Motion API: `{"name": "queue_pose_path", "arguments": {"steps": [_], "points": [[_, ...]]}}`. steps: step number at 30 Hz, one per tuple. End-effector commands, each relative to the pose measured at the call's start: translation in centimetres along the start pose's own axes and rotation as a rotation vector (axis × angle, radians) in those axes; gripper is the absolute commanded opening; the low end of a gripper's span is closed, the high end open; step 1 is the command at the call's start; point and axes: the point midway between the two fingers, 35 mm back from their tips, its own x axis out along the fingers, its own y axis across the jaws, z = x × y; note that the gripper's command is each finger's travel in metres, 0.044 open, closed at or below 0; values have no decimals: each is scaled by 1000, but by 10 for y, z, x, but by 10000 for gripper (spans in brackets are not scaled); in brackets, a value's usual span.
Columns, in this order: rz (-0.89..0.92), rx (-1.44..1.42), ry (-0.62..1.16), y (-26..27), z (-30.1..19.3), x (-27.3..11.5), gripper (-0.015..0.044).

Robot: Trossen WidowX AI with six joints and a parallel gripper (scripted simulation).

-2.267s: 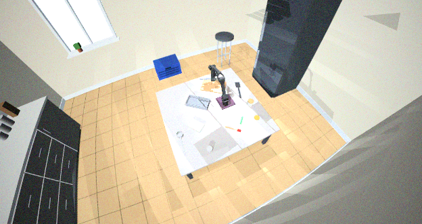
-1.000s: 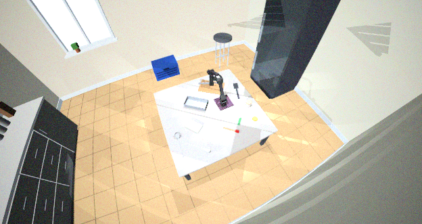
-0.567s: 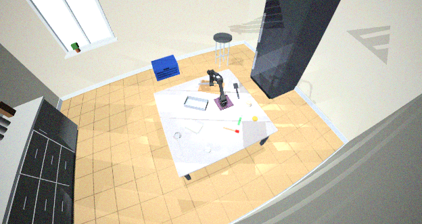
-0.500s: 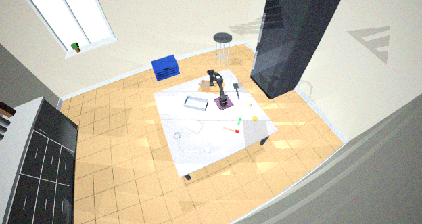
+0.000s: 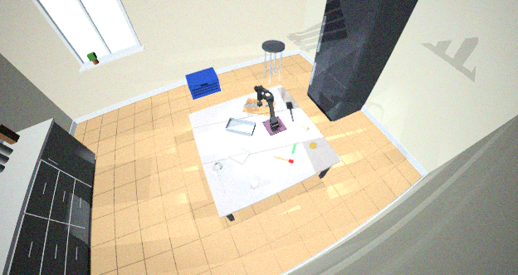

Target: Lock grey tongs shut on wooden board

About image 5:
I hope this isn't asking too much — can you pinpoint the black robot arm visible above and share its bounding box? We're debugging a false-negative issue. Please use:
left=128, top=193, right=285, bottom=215
left=253, top=86, right=279, bottom=131

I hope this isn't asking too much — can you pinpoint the white jar with yellow lid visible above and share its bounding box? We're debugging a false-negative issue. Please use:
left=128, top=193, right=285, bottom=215
left=301, top=122, right=310, bottom=132

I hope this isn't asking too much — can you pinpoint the light wooden board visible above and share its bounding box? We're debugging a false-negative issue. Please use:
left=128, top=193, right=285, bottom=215
left=243, top=97, right=276, bottom=116

